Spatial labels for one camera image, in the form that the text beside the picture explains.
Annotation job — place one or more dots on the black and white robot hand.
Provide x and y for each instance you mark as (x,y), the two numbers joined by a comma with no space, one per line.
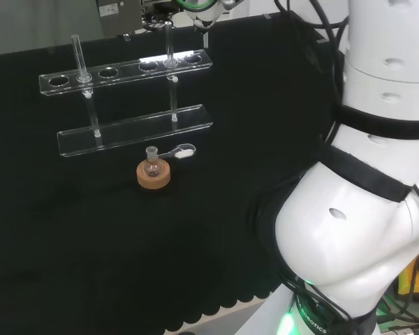
(228,4)

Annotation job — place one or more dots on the clear plastic funnel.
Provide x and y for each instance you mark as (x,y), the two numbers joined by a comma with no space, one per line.
(204,19)

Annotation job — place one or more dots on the glass weighing funnel with powder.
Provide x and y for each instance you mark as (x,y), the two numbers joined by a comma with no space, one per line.
(183,152)

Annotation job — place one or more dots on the clear acrylic funnel stand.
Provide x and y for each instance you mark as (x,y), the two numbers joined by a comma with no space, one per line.
(132,130)

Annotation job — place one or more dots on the small glass round-bottom flask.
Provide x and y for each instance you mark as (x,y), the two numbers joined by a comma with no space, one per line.
(151,168)

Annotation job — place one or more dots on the grey metal box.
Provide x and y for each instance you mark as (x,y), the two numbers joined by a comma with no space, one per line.
(120,15)

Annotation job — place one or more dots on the black cloth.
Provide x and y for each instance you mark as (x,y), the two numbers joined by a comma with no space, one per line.
(90,237)

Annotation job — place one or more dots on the yellow stop button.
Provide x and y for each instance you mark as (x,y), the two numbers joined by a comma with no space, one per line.
(413,279)

